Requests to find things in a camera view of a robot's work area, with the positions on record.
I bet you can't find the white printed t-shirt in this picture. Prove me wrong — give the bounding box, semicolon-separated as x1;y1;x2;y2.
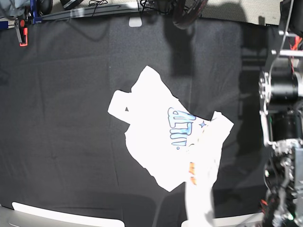
108;66;233;227

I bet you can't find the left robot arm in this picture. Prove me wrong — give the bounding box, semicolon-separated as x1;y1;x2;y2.
258;0;303;227

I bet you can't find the black table cloth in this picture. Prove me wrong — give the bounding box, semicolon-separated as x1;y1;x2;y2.
0;15;277;227

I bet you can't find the red clamp upper left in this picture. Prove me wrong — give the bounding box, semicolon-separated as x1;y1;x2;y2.
19;27;28;47

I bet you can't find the camera mount pole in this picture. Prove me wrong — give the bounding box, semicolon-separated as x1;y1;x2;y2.
165;0;208;30

